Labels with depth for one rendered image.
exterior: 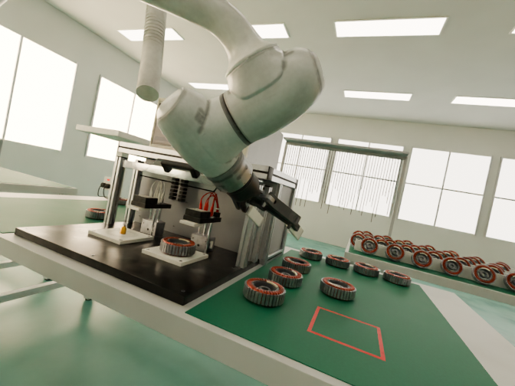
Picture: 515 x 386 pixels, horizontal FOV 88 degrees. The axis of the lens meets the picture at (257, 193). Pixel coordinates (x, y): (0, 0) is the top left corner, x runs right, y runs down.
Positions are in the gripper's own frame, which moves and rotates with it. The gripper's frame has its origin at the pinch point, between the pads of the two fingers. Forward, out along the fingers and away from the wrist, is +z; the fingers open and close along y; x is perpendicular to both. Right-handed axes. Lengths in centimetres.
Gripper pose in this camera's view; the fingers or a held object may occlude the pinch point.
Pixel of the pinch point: (277, 226)
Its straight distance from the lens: 72.0
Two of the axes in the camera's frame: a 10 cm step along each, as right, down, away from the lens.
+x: 5.0, -7.9, 3.5
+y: 7.1, 1.5, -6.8
